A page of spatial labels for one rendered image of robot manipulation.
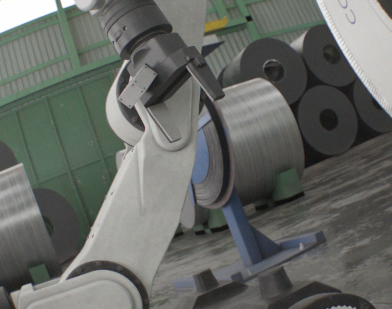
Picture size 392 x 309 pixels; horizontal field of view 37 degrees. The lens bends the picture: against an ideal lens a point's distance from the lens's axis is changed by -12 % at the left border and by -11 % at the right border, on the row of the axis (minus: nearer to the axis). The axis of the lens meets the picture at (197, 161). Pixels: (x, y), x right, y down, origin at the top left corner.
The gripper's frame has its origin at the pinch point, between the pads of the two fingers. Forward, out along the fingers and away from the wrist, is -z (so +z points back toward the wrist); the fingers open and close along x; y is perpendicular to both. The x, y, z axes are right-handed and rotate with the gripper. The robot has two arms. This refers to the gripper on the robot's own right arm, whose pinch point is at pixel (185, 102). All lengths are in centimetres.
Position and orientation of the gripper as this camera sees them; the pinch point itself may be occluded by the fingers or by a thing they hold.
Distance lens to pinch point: 89.8
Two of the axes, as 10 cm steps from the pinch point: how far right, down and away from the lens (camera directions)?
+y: 6.7, -2.7, 7.0
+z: -5.2, -8.3, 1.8
